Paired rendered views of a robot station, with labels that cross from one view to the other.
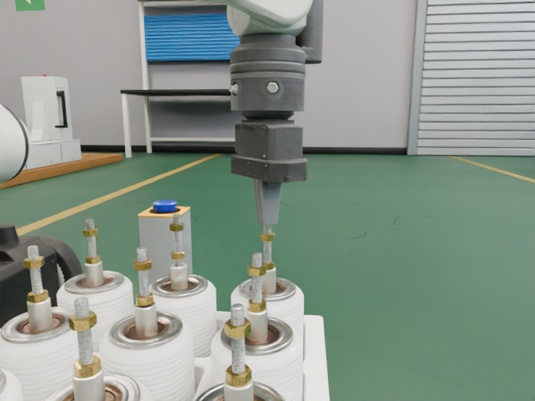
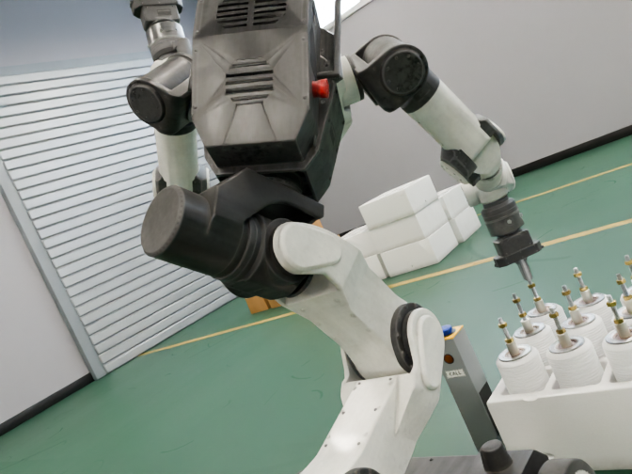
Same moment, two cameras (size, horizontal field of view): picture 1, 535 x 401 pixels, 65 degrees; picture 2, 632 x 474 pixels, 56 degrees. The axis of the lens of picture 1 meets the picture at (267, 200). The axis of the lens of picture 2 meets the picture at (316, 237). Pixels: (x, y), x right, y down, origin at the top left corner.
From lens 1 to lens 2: 151 cm
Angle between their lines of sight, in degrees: 56
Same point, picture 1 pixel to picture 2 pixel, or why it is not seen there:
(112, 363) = (598, 326)
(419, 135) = (99, 350)
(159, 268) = (472, 365)
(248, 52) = (511, 203)
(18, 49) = not seen: outside the picture
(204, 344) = not seen: hidden behind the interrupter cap
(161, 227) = (462, 337)
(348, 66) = not seen: outside the picture
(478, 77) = (120, 263)
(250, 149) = (517, 246)
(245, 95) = (516, 221)
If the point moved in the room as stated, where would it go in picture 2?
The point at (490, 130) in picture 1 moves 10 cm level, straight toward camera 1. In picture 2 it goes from (160, 308) to (163, 308)
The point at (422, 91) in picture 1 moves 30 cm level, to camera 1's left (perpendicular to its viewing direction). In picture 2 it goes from (73, 301) to (45, 313)
